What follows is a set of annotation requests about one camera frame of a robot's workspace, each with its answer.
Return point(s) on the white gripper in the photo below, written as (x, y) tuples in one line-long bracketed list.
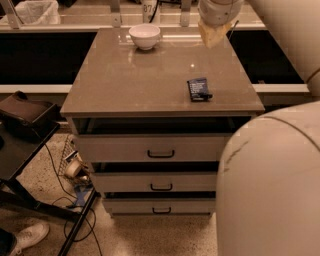
[(218, 17)]

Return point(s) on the blue rxbar blueberry wrapper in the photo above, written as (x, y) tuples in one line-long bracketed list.
[(198, 89)]

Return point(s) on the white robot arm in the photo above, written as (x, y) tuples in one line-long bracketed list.
[(268, 183)]

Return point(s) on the white ceramic bowl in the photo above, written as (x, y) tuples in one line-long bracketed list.
[(145, 36)]

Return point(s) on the white paper cup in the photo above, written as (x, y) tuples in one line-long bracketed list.
[(151, 11)]

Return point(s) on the grey drawer cabinet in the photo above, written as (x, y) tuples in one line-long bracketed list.
[(122, 90)]

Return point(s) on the clear plastic bin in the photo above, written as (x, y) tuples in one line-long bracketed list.
[(38, 12)]

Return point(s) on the roll of tape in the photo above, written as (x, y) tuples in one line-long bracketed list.
[(73, 168)]

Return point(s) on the dark brown bag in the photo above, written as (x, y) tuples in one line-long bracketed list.
[(25, 118)]

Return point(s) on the black side table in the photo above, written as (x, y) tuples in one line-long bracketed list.
[(15, 154)]

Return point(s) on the white sneaker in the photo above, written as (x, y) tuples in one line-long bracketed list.
[(29, 237)]

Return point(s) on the top drawer with black handle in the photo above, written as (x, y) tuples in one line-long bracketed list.
[(143, 148)]

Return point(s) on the drawer with black handle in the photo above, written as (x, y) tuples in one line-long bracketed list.
[(143, 148), (159, 206), (154, 182)]

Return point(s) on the middle drawer with black handle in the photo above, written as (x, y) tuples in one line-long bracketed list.
[(154, 182)]

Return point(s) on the bottom drawer with black handle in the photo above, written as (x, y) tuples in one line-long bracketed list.
[(159, 206)]

